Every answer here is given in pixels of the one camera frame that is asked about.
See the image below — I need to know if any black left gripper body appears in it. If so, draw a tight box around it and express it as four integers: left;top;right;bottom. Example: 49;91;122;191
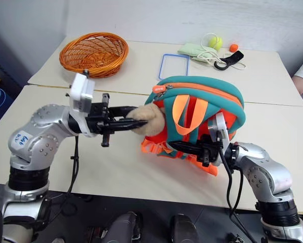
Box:
85;93;117;148

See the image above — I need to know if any clear lid with blue rim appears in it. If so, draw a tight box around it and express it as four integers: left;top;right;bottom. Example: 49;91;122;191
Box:
157;53;191;82

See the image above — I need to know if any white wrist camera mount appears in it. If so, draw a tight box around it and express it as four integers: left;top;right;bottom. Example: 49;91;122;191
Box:
207;111;230;167
69;72;96;118

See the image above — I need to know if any beige plush backpack pendant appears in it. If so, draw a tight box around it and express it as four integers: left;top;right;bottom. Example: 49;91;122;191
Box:
125;103;165;136

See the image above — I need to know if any yellow-green tennis ball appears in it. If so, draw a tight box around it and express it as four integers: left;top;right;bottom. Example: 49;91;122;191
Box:
208;36;224;50

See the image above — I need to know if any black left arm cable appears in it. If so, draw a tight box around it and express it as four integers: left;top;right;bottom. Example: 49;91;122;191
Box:
46;135;80;226

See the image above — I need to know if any light green cloth pouch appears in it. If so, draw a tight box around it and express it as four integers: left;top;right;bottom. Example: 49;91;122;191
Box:
177;42;218;63

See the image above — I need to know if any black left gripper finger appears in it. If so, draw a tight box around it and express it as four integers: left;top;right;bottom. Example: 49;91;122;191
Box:
109;105;140;117
110;119;149;131

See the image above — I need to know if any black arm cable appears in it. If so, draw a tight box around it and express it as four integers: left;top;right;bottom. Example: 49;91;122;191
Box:
217;145;258;243
46;135;80;226

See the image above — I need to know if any black plastic hook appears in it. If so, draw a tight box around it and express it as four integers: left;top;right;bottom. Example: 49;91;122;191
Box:
213;50;245;72

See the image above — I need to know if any white cord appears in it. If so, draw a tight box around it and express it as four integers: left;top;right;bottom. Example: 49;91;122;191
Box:
198;32;248;70

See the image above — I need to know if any orange wicker basket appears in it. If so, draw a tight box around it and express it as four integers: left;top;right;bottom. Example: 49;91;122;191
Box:
59;32;129;78

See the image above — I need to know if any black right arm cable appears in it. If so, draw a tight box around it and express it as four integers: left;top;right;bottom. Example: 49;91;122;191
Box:
217;145;258;243

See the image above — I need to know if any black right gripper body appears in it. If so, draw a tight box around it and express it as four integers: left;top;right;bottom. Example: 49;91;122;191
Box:
195;134;224;168

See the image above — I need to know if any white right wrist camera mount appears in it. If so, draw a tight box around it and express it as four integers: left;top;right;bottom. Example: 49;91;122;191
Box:
207;111;230;167

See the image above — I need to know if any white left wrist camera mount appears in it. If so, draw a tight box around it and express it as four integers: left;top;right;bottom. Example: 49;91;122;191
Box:
69;72;96;118

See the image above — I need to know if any dark rounded shape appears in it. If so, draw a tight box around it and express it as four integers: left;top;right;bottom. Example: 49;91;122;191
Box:
104;211;144;243
169;214;199;243

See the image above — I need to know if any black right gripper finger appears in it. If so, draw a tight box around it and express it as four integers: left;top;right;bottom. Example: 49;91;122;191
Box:
177;148;200;158
167;141;200;150

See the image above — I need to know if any orange and teal backpack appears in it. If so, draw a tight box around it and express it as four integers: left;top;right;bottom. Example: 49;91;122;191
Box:
140;75;246;177

